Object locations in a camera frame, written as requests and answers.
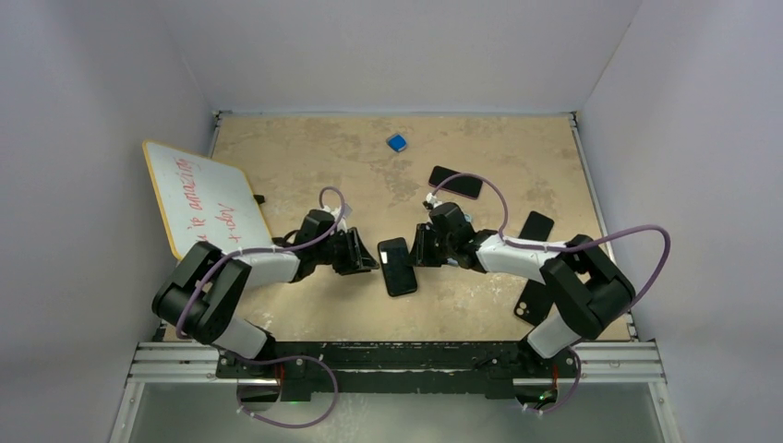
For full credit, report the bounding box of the blue eraser block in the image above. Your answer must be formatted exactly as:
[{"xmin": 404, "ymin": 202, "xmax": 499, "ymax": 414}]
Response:
[{"xmin": 386, "ymin": 134, "xmax": 408, "ymax": 152}]

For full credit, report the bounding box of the aluminium frame rail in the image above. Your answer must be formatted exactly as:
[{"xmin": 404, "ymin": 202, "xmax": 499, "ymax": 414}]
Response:
[{"xmin": 110, "ymin": 341, "xmax": 682, "ymax": 442}]

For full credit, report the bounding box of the black phone case right edge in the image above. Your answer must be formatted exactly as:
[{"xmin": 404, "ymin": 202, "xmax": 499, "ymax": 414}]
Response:
[{"xmin": 514, "ymin": 280, "xmax": 554, "ymax": 326}]

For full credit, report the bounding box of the black phone near top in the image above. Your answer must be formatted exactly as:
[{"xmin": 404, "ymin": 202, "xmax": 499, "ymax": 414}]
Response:
[{"xmin": 428, "ymin": 165, "xmax": 483, "ymax": 200}]

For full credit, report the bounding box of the black phone with camera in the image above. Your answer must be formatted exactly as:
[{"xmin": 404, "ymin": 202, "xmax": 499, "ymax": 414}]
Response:
[{"xmin": 377, "ymin": 237, "xmax": 418, "ymax": 297}]

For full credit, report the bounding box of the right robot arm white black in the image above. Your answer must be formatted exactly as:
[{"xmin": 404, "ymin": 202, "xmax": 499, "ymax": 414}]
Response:
[{"xmin": 410, "ymin": 200, "xmax": 636, "ymax": 376}]

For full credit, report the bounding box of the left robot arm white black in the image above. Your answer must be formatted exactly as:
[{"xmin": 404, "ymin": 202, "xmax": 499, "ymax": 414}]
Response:
[{"xmin": 151, "ymin": 209, "xmax": 379, "ymax": 377}]

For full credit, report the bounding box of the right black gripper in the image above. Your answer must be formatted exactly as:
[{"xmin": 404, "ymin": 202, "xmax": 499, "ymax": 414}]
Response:
[{"xmin": 406, "ymin": 223, "xmax": 456, "ymax": 268}]

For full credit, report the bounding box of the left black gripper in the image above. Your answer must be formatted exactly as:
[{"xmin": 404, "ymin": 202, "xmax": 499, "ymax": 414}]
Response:
[{"xmin": 314, "ymin": 228, "xmax": 378, "ymax": 276}]

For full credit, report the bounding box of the white whiteboard yellow frame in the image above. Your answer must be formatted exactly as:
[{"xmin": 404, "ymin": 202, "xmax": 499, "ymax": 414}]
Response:
[{"xmin": 142, "ymin": 140, "xmax": 271, "ymax": 259}]

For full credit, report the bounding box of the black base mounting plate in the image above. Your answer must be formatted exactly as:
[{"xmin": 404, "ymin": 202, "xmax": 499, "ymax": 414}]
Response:
[{"xmin": 218, "ymin": 341, "xmax": 577, "ymax": 402}]

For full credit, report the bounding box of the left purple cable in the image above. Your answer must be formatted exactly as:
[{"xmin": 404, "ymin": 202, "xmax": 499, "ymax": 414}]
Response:
[{"xmin": 175, "ymin": 186, "xmax": 347, "ymax": 429}]

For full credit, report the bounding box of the black phone right side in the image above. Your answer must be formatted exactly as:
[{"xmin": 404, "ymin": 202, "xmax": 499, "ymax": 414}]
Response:
[{"xmin": 519, "ymin": 210, "xmax": 554, "ymax": 242}]

